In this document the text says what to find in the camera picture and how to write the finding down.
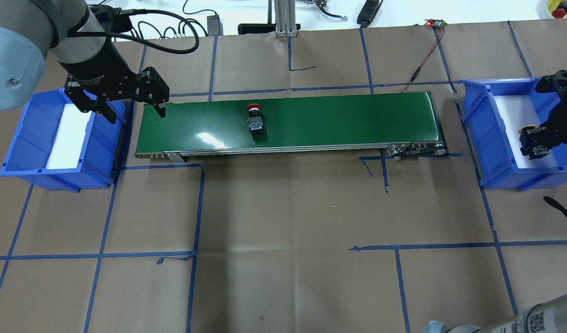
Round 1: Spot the red black wire pair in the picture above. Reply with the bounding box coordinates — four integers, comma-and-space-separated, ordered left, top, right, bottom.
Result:
399, 25, 446, 93

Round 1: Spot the left blue plastic bin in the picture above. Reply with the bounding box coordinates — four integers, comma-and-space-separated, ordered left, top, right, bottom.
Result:
0, 89, 126, 192

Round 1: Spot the green conveyor belt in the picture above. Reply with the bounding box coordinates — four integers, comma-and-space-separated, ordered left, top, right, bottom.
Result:
134, 92, 448, 160

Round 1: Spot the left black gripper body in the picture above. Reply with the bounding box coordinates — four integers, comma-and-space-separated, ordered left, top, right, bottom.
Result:
56, 39, 144, 104

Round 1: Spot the white foam pad right bin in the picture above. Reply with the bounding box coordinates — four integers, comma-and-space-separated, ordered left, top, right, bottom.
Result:
493, 95, 557, 169

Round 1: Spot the blue plastic bin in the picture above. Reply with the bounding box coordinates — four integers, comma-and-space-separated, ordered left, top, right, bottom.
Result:
0, 89, 126, 192
460, 77, 567, 191

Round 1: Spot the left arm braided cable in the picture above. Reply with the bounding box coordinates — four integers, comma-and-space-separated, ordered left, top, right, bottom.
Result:
68, 8, 200, 55

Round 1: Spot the black power adapter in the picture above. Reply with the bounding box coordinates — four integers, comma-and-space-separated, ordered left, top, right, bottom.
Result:
206, 14, 224, 37

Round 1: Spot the black braided cable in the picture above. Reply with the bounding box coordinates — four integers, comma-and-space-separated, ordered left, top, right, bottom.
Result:
543, 196, 567, 234

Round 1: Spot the small green circuit board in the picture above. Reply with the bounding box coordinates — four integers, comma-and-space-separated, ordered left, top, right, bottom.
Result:
424, 19, 448, 28

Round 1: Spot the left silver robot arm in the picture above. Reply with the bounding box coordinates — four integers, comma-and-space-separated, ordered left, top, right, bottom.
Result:
0, 0, 169, 124

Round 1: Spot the white foam pad bin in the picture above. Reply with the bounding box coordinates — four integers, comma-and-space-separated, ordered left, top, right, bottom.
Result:
493, 95, 557, 169
45, 104, 92, 169

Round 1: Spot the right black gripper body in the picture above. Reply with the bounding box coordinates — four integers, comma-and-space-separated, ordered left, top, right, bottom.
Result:
536, 70, 567, 131

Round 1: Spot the red mushroom push button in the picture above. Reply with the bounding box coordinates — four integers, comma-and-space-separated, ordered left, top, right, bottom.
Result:
246, 103, 266, 137

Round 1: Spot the white foam pad left bin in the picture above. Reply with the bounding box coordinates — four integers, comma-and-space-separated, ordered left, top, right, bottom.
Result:
45, 104, 92, 169

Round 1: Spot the right blue plastic bin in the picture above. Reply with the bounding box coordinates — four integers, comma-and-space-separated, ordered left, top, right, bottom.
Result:
460, 77, 567, 191

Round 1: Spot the yellow mushroom push button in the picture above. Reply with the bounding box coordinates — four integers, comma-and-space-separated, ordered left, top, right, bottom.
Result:
519, 126, 553, 160

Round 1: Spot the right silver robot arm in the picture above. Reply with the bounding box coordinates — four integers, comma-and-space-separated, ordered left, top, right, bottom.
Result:
421, 70, 567, 333

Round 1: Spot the aluminium profile post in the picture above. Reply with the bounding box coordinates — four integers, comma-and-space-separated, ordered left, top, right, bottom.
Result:
272, 0, 298, 38

